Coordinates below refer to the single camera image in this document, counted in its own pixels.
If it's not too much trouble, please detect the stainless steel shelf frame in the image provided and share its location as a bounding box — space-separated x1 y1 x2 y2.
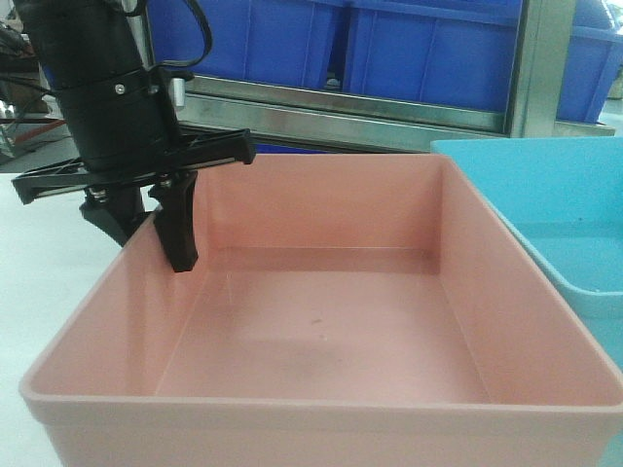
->
140 0 615 153

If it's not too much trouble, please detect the blue storage bin middle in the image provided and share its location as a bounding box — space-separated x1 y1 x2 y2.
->
342 1 519 112

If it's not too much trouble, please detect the blue storage bin right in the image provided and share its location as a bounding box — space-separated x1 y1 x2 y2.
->
557 1 622 124

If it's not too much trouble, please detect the blue storage bin left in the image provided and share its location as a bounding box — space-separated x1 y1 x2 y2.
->
147 1 348 90

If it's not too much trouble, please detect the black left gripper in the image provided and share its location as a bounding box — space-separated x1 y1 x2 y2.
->
13 67 254 272

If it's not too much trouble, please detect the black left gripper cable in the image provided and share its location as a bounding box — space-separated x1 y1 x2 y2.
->
124 0 213 79

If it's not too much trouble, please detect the blue storage bin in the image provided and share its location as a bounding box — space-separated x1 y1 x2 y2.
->
557 1 622 124
342 1 519 112
147 1 348 90

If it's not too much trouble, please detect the light blue plastic box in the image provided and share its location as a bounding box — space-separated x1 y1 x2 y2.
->
431 137 622 364

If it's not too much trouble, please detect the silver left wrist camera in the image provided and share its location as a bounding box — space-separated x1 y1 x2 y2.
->
169 78 186 109

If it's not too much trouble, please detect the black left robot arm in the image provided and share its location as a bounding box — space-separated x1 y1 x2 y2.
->
13 1 255 272

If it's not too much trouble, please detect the pink plastic box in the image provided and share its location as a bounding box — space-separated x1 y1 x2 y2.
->
20 155 622 466

